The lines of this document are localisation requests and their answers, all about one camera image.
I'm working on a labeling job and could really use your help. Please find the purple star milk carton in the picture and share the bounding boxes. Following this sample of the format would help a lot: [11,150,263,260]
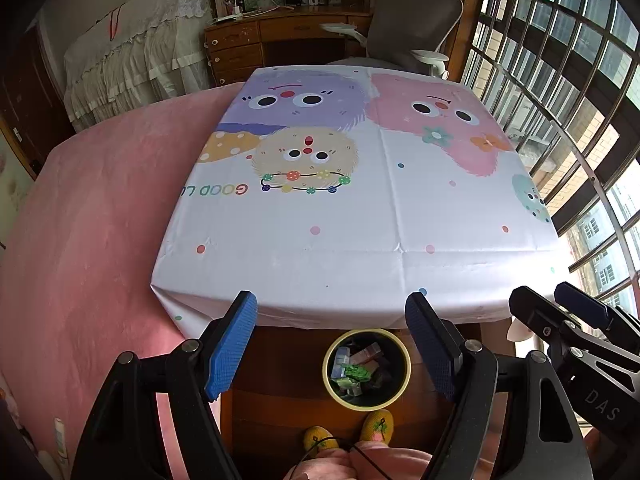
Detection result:
[330,347,350,380]

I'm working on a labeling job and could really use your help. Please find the wooden desk with drawers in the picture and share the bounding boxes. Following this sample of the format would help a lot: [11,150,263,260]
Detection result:
[204,6,372,86]

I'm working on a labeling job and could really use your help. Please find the white ruffled fabric cover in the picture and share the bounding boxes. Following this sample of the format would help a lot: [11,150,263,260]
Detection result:
[63,0,213,131]

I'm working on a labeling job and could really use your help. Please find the dark wooden door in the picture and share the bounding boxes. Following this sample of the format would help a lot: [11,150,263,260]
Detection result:
[1,27,75,174]

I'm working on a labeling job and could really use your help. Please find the grey office chair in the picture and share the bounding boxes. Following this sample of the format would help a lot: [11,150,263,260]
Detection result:
[321,0,463,79]

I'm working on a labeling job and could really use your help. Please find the yellow rimmed trash bin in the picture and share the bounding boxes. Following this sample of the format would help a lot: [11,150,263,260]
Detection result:
[321,328,412,413]

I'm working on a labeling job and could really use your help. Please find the strawberry duck milk carton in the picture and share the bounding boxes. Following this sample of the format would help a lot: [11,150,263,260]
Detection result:
[349,342,381,365]

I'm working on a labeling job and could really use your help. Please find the pink bed sheet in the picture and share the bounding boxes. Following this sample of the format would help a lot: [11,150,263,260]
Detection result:
[1,84,239,451]

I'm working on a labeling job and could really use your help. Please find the cartoon printed tablecloth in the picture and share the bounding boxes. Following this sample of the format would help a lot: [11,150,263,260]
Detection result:
[151,65,568,337]

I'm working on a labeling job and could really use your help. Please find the green crumpled paper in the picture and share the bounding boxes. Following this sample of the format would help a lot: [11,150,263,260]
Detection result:
[344,364,372,382]

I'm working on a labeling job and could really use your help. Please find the yellow slipper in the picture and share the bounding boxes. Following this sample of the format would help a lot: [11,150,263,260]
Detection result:
[303,426,338,456]
[360,408,395,445]

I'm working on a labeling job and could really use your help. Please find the metal window bars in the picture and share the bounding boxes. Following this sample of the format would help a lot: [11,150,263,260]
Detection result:
[461,0,639,314]

